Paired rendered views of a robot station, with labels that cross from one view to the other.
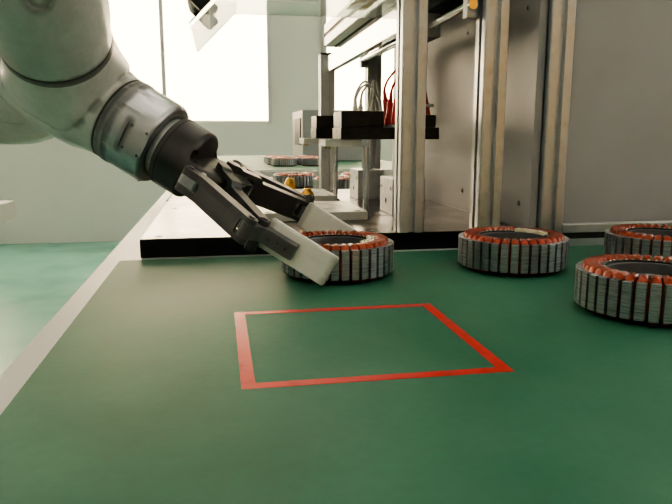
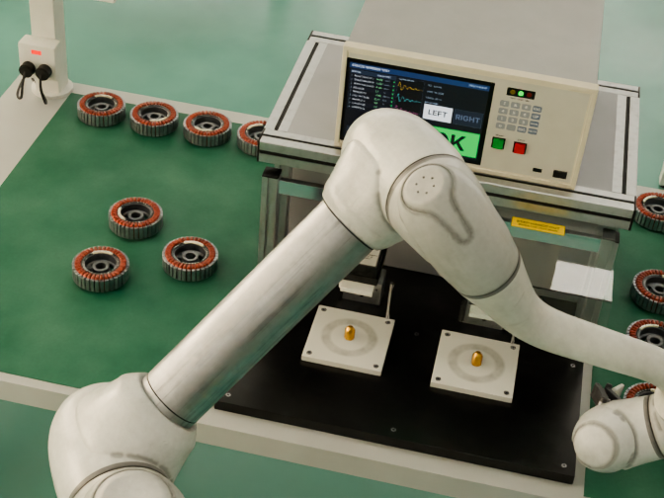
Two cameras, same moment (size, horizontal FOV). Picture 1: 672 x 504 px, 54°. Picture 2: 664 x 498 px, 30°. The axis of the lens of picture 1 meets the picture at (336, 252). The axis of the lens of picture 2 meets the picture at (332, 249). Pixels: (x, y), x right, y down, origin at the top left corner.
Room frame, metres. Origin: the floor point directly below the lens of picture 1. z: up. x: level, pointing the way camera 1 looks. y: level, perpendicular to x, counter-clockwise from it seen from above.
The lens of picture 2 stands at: (0.69, 1.75, 2.35)
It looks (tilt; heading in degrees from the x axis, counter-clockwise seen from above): 38 degrees down; 289
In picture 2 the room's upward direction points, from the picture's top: 6 degrees clockwise
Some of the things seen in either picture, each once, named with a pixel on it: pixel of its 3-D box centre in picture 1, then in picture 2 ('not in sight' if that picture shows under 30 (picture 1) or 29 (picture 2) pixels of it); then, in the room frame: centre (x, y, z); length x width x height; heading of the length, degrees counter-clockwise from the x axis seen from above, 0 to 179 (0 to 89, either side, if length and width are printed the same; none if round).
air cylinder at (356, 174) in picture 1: (366, 182); (364, 284); (1.23, -0.06, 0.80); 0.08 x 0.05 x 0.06; 10
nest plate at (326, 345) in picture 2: (290, 195); (349, 339); (1.21, 0.09, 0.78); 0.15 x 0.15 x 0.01; 10
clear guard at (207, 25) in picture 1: (318, 20); (540, 262); (0.90, 0.02, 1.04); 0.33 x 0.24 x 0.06; 100
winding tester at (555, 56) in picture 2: not in sight; (474, 65); (1.13, -0.26, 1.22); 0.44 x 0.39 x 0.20; 10
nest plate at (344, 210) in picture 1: (307, 210); (475, 365); (0.97, 0.04, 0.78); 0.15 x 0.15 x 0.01; 10
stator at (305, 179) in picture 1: (294, 180); (101, 269); (1.73, 0.11, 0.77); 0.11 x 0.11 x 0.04
